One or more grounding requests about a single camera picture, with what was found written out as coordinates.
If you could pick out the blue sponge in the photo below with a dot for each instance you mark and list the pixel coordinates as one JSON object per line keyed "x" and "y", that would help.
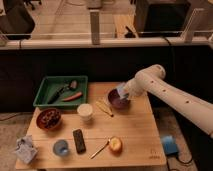
{"x": 120, "y": 90}

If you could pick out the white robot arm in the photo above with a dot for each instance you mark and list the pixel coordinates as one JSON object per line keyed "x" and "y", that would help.
{"x": 151, "y": 79}

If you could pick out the purple bowl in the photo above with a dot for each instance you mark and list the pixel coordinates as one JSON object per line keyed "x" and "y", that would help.
{"x": 115, "y": 100}

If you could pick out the brown bowl with food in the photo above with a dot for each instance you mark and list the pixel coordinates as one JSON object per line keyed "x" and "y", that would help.
{"x": 48, "y": 119}

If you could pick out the red chili pepper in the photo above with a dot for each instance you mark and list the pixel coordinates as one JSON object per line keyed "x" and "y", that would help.
{"x": 73, "y": 97}

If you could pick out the white cup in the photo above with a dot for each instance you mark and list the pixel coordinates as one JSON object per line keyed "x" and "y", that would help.
{"x": 85, "y": 111}

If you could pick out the green plastic tray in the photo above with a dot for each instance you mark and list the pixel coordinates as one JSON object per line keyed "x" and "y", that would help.
{"x": 51, "y": 84}

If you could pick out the peach fruit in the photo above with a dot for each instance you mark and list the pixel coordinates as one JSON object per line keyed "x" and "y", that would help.
{"x": 115, "y": 145}

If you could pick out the black rectangular block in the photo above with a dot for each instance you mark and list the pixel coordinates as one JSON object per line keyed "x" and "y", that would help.
{"x": 79, "y": 141}

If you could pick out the blue translucent cup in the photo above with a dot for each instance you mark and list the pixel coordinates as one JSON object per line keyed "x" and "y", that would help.
{"x": 60, "y": 148}

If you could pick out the black cabinet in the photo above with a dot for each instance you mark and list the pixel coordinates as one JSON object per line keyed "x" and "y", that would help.
{"x": 160, "y": 15}

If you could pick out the blue box on floor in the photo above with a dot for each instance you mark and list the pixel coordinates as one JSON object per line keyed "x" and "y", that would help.
{"x": 169, "y": 145}

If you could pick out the crumpled blue cloth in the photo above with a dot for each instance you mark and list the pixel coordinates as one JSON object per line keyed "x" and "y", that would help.
{"x": 25, "y": 149}

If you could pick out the black office chair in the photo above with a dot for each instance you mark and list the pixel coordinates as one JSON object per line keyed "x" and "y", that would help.
{"x": 16, "y": 23}

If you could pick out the black handled brush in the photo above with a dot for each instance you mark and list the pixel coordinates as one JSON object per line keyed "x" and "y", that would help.
{"x": 71, "y": 86}

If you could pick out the metal railing frame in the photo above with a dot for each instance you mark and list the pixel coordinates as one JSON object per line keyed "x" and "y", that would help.
{"x": 97, "y": 39}

